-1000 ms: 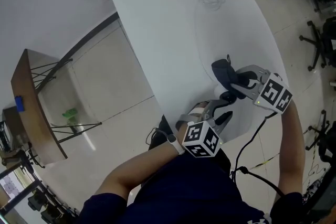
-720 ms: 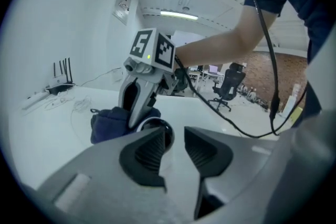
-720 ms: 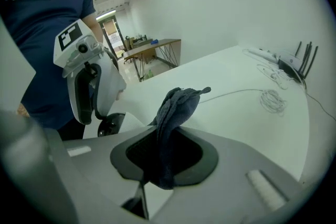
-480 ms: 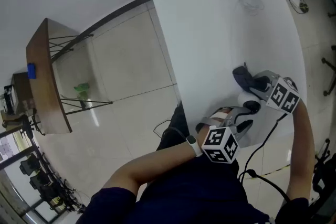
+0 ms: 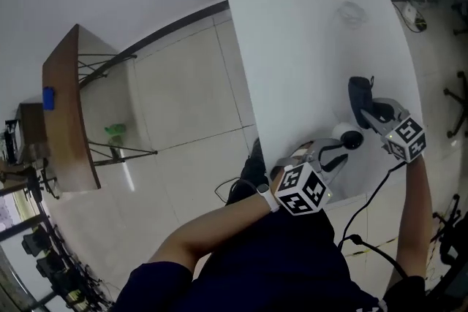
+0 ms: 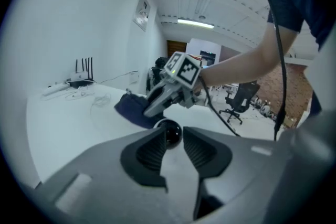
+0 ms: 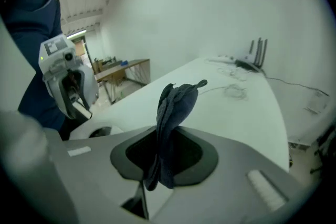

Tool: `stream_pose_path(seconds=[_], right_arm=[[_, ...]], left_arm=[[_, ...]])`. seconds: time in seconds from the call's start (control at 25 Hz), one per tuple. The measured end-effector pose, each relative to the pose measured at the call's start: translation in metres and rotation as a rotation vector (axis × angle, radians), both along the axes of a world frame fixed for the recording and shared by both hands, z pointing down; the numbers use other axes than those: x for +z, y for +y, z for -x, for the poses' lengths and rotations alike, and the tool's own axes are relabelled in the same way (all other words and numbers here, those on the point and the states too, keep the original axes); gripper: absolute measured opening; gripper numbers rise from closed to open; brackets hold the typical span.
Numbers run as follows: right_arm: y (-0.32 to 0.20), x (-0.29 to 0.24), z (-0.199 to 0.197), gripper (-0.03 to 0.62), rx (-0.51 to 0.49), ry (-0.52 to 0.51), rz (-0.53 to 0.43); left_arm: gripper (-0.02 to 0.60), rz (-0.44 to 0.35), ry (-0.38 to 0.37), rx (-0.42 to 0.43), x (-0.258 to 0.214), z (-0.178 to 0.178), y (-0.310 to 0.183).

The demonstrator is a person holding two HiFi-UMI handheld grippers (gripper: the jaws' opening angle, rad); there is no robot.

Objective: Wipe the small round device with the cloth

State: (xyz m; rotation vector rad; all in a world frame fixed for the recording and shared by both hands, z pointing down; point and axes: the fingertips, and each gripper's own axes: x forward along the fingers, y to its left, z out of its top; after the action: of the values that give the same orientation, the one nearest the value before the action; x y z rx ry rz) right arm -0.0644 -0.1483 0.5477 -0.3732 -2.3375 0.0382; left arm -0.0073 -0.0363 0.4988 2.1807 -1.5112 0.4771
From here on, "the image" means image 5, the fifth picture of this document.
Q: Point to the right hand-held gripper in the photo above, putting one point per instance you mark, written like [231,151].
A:
[406,139]

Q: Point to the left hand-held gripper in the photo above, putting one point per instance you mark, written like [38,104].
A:
[303,190]

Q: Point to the small round white-black device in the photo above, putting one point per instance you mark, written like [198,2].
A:
[351,141]

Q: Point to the dark blue cloth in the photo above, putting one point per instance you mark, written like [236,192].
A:
[360,93]

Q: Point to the person's left forearm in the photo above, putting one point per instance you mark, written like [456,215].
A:
[204,230]

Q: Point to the person's right forearm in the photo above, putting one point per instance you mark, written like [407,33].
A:
[411,223]

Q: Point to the white wristwatch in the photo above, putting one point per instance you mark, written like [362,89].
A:
[268,195]

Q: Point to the black office chair base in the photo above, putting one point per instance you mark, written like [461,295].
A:
[459,102]

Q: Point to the white power strip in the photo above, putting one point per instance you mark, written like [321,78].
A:
[410,12]

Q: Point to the person's dark navy shirt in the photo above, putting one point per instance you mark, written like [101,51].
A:
[270,266]

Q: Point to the black office chair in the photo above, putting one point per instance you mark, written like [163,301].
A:
[451,230]

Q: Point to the green plastic bag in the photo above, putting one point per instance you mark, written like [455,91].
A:
[116,129]

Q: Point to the brown wooden side table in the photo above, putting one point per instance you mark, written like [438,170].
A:
[64,113]

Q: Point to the blue box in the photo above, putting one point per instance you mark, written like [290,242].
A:
[48,98]

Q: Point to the black equipment rack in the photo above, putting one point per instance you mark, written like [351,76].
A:
[55,259]

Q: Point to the small brown cabinet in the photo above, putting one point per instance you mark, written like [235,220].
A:
[31,128]

